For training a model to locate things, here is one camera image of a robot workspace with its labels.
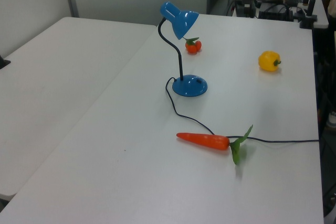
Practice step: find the blue desk lamp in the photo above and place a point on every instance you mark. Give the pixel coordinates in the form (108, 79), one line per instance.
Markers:
(190, 86)

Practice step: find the orange toy tangerine cluster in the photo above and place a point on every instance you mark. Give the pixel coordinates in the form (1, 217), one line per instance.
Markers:
(191, 47)

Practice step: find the orange toy carrot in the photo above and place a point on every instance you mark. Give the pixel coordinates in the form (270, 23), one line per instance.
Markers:
(204, 140)

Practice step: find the yellow toy bell pepper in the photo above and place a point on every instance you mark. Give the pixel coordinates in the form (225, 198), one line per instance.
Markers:
(266, 61)

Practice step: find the white shoe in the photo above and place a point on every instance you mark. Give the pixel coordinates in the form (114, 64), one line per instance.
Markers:
(332, 120)

